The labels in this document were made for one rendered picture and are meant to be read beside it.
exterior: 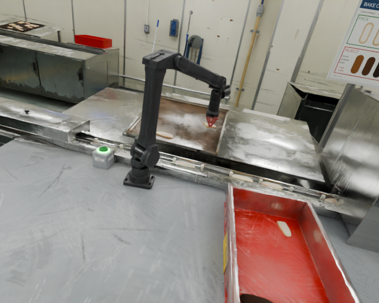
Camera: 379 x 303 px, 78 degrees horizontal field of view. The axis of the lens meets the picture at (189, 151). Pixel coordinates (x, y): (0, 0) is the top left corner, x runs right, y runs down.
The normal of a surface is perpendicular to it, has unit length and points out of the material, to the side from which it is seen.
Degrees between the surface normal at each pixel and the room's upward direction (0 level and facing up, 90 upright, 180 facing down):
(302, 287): 0
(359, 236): 90
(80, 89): 90
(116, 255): 0
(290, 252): 0
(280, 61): 90
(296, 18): 90
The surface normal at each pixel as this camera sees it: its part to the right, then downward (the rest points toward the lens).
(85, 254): 0.15, -0.87
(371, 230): -0.22, 0.43
